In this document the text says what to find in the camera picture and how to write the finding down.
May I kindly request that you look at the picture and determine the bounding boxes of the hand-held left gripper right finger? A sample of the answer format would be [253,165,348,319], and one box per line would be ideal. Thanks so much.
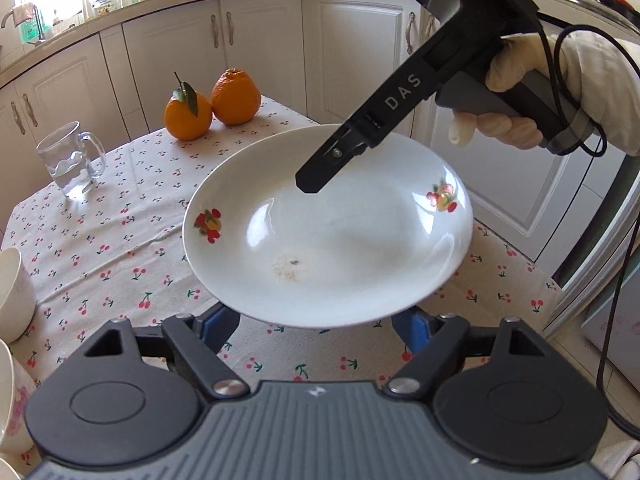
[382,306,561,402]

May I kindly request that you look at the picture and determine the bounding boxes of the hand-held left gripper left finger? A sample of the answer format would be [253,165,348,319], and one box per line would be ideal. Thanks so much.
[70,304,250,403]

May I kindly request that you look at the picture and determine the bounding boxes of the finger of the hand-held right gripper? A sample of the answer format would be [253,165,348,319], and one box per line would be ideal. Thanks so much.
[295,110,383,195]

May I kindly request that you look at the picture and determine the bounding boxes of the white plate with brown stain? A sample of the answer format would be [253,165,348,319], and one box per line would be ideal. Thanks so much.
[182,123,473,331]

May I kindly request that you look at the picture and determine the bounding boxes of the plain white bowl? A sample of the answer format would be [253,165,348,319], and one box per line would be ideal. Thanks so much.
[0,247,37,344]

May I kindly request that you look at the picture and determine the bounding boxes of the white bowl pink floral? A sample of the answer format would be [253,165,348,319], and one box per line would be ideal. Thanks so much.
[0,340,37,456]

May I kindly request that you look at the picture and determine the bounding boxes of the person's right hand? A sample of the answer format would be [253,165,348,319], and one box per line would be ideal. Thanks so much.
[449,30,640,157]

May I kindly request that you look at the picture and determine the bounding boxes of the white kitchen cabinets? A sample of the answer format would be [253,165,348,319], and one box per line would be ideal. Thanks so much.
[0,0,636,266]

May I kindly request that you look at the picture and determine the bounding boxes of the bumpy orange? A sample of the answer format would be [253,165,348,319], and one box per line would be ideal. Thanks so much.
[210,68,262,126]

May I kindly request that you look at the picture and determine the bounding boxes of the cherry print tablecloth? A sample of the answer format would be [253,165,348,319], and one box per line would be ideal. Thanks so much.
[0,94,563,467]

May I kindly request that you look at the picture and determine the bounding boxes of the orange with green leaf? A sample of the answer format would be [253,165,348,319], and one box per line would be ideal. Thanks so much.
[164,71,213,142]

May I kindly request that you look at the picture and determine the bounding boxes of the silver white appliance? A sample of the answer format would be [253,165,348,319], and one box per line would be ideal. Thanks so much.
[542,150,640,411]

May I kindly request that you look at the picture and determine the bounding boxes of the clear glass mug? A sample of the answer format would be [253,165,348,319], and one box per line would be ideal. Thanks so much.
[36,121,108,201]

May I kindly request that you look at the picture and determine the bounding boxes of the metal sink faucet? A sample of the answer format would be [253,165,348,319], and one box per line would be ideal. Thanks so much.
[0,2,43,47]

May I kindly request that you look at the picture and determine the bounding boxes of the green dish soap bottle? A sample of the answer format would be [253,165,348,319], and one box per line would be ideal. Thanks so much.
[17,10,45,43]

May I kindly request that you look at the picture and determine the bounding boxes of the pink cloth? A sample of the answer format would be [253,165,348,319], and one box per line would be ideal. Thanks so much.
[12,2,37,27]

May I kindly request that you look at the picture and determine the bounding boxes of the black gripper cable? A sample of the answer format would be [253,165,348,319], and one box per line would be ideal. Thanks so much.
[545,25,640,436]

